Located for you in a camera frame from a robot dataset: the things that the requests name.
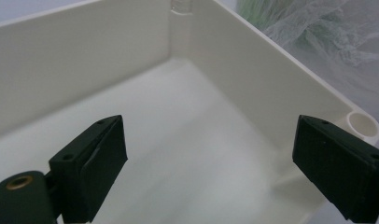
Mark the pale green packet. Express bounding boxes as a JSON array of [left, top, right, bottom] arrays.
[[236, 0, 274, 31]]

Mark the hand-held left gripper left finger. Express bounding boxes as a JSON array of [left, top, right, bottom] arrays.
[[48, 114, 129, 224]]

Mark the clear plastic bag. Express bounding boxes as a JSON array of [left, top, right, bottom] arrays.
[[235, 0, 379, 125]]

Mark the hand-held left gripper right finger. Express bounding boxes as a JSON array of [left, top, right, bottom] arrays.
[[291, 114, 379, 224]]

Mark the white plastic bin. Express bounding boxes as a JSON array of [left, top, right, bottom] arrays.
[[0, 0, 379, 224]]

